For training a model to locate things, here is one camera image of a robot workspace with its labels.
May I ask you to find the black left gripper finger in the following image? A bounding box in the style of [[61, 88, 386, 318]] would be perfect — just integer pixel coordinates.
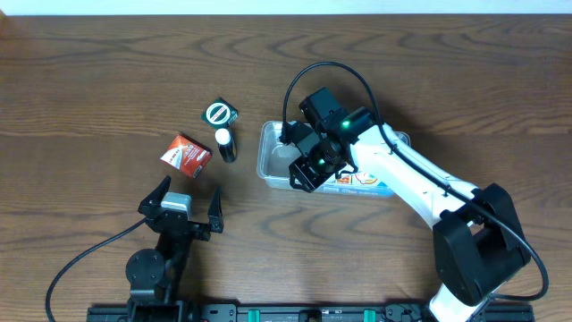
[[207, 186, 223, 233], [138, 175, 172, 217]]

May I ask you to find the white Panadol box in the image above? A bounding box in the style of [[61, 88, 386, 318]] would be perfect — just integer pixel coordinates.
[[332, 171, 383, 187]]

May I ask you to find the blue fever patch box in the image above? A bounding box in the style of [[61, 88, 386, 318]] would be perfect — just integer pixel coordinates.
[[319, 176, 394, 198]]

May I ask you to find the red medicine box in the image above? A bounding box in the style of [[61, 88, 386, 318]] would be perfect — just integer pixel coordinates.
[[160, 134, 212, 178]]

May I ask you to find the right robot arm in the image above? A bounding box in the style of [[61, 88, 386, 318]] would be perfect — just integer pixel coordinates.
[[280, 88, 536, 321]]

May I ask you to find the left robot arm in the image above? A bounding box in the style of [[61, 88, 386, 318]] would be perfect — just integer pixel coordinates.
[[125, 176, 224, 322]]

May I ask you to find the clear plastic container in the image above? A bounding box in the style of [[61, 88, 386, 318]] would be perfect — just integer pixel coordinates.
[[256, 120, 411, 199]]

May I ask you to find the dark bottle white cap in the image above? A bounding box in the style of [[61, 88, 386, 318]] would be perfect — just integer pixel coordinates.
[[214, 128, 236, 164]]

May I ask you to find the green round-label balm box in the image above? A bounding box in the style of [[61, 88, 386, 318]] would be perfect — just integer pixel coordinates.
[[201, 97, 239, 130]]

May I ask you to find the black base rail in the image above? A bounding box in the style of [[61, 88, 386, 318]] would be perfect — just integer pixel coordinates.
[[87, 301, 535, 322]]

